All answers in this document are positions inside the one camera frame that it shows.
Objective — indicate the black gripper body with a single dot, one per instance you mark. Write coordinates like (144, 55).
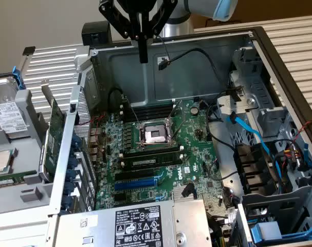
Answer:
(143, 6)

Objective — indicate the green graphics card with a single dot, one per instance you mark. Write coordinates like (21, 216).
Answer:
(54, 128)

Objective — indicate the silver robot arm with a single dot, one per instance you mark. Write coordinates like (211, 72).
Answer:
(176, 28)

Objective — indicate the black box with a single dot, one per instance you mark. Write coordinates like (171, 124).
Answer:
(96, 31)

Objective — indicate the open PC case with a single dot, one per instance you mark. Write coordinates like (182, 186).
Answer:
(135, 77)

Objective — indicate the locking lever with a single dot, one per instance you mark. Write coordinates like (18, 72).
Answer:
(178, 130)
(134, 113)

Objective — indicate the socket cover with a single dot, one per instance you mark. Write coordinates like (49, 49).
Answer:
(176, 109)

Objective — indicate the coin battery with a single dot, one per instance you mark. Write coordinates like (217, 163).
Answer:
(194, 110)

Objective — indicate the CPU socket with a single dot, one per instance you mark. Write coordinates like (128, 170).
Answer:
(155, 133)

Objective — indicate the black RAM slot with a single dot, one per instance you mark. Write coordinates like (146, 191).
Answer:
(150, 151)

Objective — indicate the blue card retention clip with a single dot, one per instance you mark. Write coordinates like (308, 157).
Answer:
(69, 188)
(76, 141)
(73, 161)
(71, 175)
(66, 201)

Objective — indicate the blue disk carrier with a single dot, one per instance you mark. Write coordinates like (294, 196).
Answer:
(18, 79)

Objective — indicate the RAM stick with white label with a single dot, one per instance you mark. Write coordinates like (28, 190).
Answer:
(150, 161)

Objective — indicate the green motherboard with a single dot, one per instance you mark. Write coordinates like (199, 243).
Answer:
(197, 154)

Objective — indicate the long black expansion slot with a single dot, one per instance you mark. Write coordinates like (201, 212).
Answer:
(132, 175)

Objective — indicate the blue expansion slot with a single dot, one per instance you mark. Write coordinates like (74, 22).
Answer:
(135, 184)

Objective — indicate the silver hard disk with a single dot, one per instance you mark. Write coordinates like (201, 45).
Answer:
(6, 115)

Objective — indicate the grey parts rack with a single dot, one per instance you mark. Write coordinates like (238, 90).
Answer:
(27, 154)

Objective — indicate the black SATA plug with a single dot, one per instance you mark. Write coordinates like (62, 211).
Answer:
(188, 190)

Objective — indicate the silver heatsink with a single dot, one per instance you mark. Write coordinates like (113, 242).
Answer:
(176, 193)

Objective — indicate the short black expansion slot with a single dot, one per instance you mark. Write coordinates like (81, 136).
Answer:
(120, 196)

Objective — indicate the silver CPU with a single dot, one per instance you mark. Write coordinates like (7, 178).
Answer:
(0, 160)

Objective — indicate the silver power supply unit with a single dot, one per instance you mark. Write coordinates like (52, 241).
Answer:
(191, 218)

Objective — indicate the green RAM stick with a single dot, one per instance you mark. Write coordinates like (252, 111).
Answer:
(6, 181)

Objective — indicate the grey disk bay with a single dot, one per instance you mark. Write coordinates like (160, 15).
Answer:
(274, 200)

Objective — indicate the blue disk caddy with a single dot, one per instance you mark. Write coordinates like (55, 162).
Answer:
(266, 231)

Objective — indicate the black chassis switch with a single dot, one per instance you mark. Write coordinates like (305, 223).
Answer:
(73, 108)

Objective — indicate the black-capped metal post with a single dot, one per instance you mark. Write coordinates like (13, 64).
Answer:
(29, 50)

